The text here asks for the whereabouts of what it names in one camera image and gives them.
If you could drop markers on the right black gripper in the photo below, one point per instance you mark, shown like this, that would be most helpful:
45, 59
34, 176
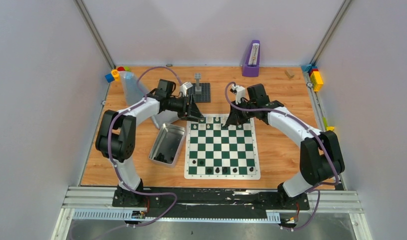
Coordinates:
235, 118

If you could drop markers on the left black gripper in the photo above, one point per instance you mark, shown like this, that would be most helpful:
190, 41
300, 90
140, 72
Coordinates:
187, 107

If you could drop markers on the green white chess mat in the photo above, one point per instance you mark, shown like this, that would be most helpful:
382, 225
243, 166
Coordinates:
233, 147

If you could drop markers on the metal tin with black pieces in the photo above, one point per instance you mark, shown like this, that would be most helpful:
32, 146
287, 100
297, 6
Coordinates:
167, 145

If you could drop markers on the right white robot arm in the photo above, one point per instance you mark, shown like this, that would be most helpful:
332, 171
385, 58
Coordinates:
320, 155

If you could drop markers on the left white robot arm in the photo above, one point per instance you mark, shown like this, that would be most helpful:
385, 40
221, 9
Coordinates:
116, 137

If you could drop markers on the dark grey lego baseplate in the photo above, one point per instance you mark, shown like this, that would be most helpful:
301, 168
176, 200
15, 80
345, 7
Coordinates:
204, 96

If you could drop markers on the metal tin lid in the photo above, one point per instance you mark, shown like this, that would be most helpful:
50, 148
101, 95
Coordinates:
165, 117

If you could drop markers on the grey lego tower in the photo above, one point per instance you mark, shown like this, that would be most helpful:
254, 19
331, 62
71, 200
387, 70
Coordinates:
197, 88

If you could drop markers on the purple metronome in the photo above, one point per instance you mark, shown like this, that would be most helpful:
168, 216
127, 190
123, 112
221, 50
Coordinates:
250, 66

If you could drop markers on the translucent blue plastic container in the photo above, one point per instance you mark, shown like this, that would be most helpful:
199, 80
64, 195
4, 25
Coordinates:
133, 91

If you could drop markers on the small wooden block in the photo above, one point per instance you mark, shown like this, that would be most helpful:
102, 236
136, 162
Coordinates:
289, 73

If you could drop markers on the yellow toy block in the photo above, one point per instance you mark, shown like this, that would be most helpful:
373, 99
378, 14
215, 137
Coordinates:
316, 80

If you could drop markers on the colourful toy blocks left corner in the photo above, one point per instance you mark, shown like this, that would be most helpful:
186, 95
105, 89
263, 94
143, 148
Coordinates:
116, 74

